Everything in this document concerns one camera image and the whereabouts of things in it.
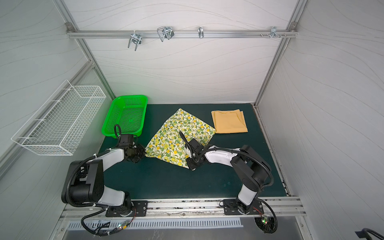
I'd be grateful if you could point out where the floral patterned skirt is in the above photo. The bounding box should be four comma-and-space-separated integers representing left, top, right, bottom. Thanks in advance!
145, 109, 216, 168

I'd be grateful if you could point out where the yellow skirt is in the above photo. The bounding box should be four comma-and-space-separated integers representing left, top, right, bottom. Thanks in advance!
211, 110, 248, 134

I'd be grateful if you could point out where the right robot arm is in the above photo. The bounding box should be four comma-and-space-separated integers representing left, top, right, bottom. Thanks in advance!
184, 139, 275, 215

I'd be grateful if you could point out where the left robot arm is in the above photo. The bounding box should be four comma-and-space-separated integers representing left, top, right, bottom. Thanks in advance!
61, 147, 148, 217

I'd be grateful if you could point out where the green plastic basket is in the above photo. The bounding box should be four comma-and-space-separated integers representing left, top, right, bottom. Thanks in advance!
101, 95, 148, 138

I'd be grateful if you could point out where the metal u-bolt clamp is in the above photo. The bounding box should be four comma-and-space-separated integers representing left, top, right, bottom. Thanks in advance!
128, 31, 142, 51

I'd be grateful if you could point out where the metal double hook clamp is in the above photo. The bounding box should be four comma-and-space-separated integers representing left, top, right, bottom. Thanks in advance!
157, 26, 175, 42

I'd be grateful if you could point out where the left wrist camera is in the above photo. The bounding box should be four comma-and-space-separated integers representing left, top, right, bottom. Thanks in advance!
118, 134, 135, 148

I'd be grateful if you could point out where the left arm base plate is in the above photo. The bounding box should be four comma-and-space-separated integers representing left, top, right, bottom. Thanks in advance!
106, 201, 149, 218

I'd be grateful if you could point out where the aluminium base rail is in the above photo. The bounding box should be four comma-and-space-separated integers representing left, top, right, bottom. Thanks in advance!
59, 197, 307, 221

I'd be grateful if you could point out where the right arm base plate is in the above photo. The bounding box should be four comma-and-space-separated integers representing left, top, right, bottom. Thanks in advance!
219, 199, 264, 216

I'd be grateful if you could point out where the white slotted cable duct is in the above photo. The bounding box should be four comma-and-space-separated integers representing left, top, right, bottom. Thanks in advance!
67, 218, 244, 231

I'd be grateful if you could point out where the white wire basket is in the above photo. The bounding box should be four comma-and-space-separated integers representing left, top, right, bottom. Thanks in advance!
11, 80, 106, 156

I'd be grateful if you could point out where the left arm base cable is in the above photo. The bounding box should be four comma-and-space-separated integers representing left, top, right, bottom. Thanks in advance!
80, 206, 137, 237

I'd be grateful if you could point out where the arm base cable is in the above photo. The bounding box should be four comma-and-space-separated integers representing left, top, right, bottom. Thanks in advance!
251, 197, 279, 235
80, 206, 137, 237

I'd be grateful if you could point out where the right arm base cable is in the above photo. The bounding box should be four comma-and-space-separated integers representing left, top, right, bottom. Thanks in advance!
251, 197, 279, 235

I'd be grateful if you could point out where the small metal ring hook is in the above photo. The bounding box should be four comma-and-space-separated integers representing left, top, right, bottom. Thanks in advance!
198, 27, 204, 39

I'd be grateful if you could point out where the aluminium crossbar rail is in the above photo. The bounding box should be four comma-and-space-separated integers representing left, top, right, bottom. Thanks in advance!
67, 29, 298, 39

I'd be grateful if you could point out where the metal bracket with bolts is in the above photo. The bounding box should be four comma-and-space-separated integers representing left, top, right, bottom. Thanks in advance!
260, 27, 287, 39

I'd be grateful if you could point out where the black cable bottom corner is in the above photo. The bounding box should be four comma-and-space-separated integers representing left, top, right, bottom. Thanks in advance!
354, 227, 384, 240

